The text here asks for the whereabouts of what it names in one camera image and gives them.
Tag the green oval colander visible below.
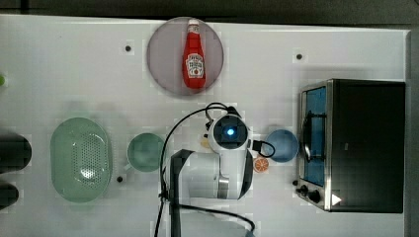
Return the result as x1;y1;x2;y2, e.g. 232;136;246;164
49;118;113;203

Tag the red plush ketchup bottle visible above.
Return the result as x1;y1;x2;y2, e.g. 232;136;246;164
182;19;206;89

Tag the grey round plate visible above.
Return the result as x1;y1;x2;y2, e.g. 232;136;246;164
146;17;224;96

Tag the green mug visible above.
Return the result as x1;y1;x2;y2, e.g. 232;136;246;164
125;133;164;173

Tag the black cable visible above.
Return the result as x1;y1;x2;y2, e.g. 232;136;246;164
153;102;277;237

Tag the green avocado toy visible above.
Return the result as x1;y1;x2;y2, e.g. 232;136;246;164
0;75;6;86

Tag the black toaster oven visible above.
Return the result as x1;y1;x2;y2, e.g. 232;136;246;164
293;79;406;213

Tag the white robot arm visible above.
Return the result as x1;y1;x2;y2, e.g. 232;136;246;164
169;113;253;237

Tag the blue cup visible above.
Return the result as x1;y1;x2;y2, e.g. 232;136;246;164
263;129;298;163

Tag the orange half toy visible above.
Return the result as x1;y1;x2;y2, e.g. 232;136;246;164
253;157;269;173

